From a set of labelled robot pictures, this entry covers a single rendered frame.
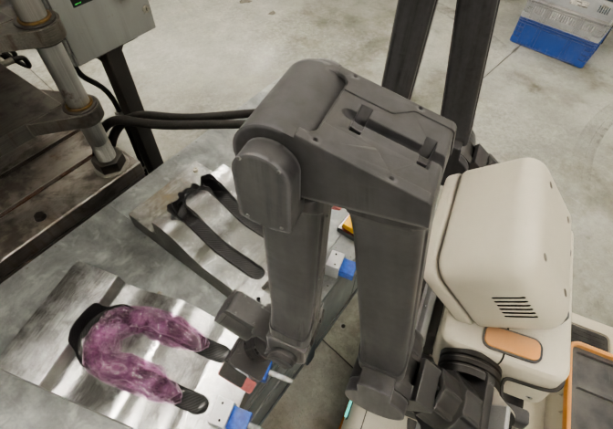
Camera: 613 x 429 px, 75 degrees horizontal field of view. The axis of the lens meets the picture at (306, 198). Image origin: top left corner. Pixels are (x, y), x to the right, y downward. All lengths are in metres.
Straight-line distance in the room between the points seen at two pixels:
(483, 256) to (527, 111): 2.75
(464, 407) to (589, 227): 2.17
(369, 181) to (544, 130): 2.94
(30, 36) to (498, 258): 1.07
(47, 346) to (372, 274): 0.83
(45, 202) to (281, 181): 1.28
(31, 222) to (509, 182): 1.27
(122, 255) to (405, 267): 1.01
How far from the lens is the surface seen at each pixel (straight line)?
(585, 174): 2.97
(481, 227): 0.57
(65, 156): 1.60
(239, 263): 1.04
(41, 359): 1.05
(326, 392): 1.83
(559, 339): 0.68
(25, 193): 1.54
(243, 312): 0.61
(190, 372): 0.98
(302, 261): 0.37
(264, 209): 0.27
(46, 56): 1.23
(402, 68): 0.71
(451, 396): 0.58
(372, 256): 0.32
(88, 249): 1.28
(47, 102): 1.39
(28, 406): 1.16
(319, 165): 0.24
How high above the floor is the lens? 1.78
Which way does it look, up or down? 51 degrees down
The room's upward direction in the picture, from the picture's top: 2 degrees clockwise
